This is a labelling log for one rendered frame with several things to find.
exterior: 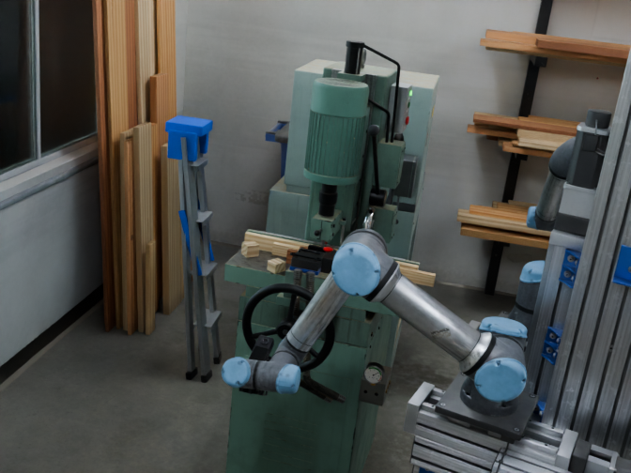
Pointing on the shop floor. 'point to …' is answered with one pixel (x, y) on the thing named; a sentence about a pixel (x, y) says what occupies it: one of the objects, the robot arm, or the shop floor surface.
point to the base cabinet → (307, 415)
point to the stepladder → (192, 141)
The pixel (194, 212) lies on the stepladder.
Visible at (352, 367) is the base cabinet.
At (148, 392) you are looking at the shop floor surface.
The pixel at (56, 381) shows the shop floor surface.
